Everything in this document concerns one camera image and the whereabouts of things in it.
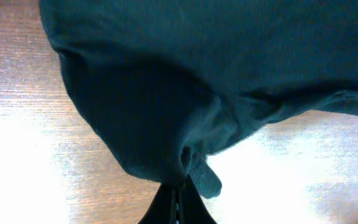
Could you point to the black Nike t-shirt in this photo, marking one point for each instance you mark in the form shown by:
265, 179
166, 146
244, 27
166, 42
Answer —
166, 83

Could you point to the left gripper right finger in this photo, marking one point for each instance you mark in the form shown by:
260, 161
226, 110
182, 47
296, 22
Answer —
191, 209

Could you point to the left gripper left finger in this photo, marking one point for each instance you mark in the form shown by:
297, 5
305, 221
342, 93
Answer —
162, 210

